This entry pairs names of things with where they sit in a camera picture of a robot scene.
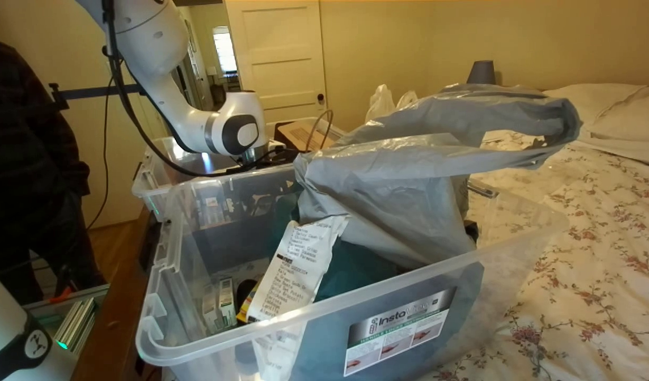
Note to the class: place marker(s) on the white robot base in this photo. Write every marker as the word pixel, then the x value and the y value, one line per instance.
pixel 25 348

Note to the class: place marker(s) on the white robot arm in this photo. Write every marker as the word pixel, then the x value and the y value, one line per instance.
pixel 152 42

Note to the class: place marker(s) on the far clear storage box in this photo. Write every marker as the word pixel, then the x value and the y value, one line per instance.
pixel 168 171

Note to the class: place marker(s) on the clear storage box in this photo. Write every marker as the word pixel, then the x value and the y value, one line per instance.
pixel 218 244
pixel 168 171

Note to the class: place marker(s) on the near clear storage box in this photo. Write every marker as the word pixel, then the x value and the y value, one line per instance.
pixel 218 244

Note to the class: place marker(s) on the grey plastic bag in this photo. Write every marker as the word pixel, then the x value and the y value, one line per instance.
pixel 401 180

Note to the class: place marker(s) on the teal cloth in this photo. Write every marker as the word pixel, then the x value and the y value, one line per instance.
pixel 352 265

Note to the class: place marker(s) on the white paper receipt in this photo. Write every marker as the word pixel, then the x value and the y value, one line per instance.
pixel 297 267

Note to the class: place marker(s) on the cream panel door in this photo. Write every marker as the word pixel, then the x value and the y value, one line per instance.
pixel 280 54

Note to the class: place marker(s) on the floral bedspread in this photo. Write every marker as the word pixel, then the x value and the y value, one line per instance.
pixel 584 311

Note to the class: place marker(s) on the person in dark clothes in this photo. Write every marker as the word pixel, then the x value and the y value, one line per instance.
pixel 40 187

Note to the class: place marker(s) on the white pillow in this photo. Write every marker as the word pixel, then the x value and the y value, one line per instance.
pixel 614 118

